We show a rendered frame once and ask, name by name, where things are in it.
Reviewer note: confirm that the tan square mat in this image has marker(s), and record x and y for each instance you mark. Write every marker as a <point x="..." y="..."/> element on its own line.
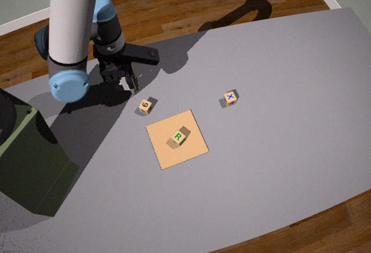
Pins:
<point x="168" y="153"/>

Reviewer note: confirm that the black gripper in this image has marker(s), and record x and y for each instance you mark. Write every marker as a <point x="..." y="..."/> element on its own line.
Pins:
<point x="112" y="69"/>

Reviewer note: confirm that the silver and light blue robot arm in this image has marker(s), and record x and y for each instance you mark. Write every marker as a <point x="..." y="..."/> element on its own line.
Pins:
<point x="65" y="42"/>

